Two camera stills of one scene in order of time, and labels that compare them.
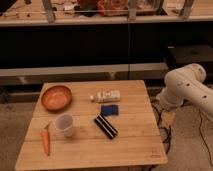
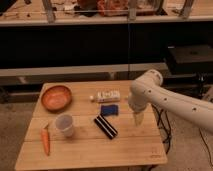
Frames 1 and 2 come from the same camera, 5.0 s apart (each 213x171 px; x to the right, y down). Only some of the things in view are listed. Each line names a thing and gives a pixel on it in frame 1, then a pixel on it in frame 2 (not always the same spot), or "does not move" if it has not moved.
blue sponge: x=107 y=110 does not move
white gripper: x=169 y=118 to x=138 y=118
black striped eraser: x=107 y=128 does not move
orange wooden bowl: x=56 y=98 does not move
